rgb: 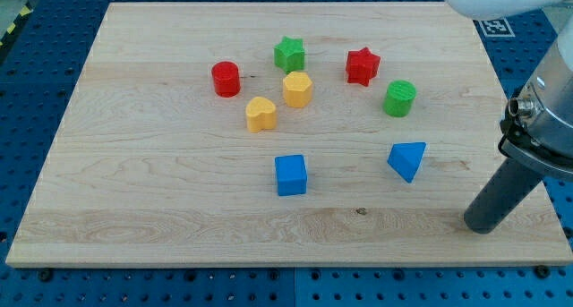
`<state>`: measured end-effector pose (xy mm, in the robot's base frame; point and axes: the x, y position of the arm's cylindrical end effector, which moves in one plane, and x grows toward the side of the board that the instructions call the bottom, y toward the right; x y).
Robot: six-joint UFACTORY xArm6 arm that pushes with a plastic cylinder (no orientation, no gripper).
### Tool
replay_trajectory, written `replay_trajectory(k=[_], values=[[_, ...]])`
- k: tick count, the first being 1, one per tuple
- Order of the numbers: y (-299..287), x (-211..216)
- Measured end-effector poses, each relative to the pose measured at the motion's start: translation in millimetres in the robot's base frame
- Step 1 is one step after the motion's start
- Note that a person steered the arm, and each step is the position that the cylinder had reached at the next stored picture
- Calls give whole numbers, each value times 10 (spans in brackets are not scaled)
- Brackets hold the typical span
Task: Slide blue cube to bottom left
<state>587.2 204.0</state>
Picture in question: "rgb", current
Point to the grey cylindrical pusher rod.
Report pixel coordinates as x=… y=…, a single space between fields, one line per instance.
x=508 y=186

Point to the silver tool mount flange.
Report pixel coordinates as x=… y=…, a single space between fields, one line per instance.
x=537 y=127

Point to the blue cube block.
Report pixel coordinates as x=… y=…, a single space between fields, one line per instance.
x=291 y=175

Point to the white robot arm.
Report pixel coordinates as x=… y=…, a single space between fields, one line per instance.
x=484 y=10

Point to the blue triangular prism block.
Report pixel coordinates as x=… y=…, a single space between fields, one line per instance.
x=406 y=158

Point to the fiducial marker tag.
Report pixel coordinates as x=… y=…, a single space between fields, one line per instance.
x=499 y=28

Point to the green cylinder block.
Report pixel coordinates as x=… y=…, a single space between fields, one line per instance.
x=399 y=98

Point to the red star block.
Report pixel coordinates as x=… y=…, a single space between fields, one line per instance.
x=362 y=66

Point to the yellow hexagon block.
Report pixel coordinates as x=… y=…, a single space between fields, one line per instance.
x=297 y=89

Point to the wooden board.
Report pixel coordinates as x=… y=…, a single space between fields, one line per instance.
x=150 y=168

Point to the green star block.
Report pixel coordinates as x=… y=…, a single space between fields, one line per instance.
x=289 y=54

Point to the yellow heart block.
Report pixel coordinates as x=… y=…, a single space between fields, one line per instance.
x=261 y=114

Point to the red cylinder block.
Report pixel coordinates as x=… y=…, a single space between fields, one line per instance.
x=226 y=79

